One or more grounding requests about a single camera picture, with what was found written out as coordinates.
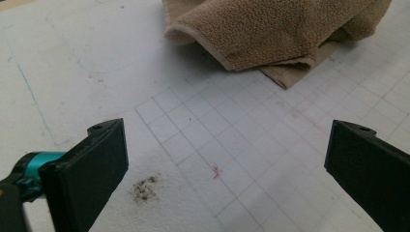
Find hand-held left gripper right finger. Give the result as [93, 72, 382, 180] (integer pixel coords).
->
[324, 119, 410, 232]

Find brown towel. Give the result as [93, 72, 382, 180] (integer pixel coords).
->
[161, 0, 393, 90]

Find white grid mat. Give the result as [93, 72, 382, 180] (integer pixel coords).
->
[0, 0, 410, 232]

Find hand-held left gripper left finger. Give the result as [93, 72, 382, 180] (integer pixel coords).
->
[38, 118, 130, 232]

